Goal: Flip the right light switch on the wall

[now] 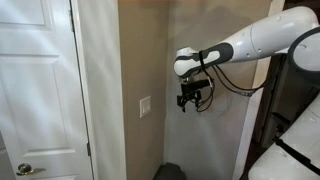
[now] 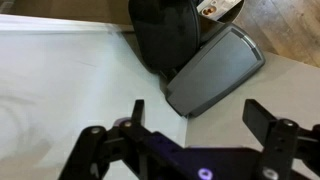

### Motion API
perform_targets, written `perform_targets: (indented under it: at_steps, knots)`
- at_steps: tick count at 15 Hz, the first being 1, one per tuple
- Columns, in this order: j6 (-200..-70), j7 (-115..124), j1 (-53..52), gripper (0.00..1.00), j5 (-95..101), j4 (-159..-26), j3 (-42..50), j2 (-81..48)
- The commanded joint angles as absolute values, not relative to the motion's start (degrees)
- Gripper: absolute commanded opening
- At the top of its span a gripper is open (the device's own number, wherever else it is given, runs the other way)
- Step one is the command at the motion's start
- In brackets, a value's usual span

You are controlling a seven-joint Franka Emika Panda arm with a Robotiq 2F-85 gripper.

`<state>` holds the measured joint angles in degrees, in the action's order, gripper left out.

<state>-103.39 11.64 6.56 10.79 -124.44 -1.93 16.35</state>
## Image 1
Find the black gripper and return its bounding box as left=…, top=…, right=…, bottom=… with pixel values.
left=176, top=78, right=212, bottom=113

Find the long black arm cable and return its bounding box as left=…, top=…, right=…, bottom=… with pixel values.
left=211, top=54, right=288, bottom=98

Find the white doorway trim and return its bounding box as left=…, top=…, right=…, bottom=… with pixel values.
left=231, top=0, right=286, bottom=180

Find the white door frame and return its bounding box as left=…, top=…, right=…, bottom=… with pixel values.
left=70, top=0, right=101, bottom=180

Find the white panelled door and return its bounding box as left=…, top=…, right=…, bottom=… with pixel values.
left=0, top=0, right=95, bottom=180

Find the dark floor bin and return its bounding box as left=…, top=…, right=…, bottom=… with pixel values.
left=152, top=161, right=188, bottom=180

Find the black looped gripper cable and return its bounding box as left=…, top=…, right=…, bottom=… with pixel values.
left=195, top=69, right=216, bottom=113

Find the white double light switch plate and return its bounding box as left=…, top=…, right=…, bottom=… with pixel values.
left=139, top=95, right=152, bottom=119

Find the long metal door hinge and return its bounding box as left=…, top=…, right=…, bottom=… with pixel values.
left=68, top=8, right=75, bottom=34

